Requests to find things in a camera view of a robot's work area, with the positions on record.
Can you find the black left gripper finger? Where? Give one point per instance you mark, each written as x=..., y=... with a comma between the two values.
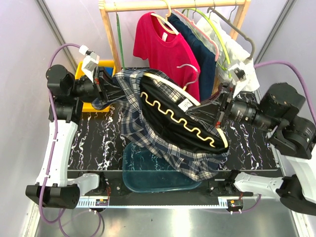
x=107, y=74
x=111, y=93

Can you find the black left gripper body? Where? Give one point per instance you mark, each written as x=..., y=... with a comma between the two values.
x=98, y=81

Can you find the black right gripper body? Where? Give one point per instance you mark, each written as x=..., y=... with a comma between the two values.
x=227, y=92

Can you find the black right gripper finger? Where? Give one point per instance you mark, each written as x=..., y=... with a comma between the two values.
x=212, y=98
x=209, y=113

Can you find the navy plaid skirt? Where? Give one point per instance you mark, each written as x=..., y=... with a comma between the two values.
x=153, y=117

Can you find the red t-shirt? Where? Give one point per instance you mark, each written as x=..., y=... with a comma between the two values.
x=167, y=52

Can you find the cream wooden hanger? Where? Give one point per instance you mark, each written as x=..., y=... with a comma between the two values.
x=167, y=26

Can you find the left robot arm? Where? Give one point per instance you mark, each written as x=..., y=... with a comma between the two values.
x=69, y=93

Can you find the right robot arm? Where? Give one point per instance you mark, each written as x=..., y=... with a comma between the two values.
x=292, y=135

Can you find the green plastic hanger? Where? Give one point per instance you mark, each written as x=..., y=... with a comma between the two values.
x=120, y=41

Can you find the navy denim skirt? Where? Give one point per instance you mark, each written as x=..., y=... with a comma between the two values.
x=204, y=57

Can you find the pink plastic hanger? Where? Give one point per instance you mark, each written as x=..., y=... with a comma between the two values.
x=199, y=33

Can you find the lime green hanger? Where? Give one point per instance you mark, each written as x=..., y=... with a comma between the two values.
x=210, y=26

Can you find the white quilted garment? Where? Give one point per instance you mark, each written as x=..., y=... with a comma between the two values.
x=238, y=54

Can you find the teal transparent basin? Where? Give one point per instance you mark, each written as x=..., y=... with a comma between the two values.
x=143, y=172

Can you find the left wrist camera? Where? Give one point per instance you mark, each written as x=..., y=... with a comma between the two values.
x=90, y=61

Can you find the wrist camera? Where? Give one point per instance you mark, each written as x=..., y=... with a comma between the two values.
x=238, y=74
x=90, y=61

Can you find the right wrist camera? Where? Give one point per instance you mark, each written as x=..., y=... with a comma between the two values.
x=238, y=74

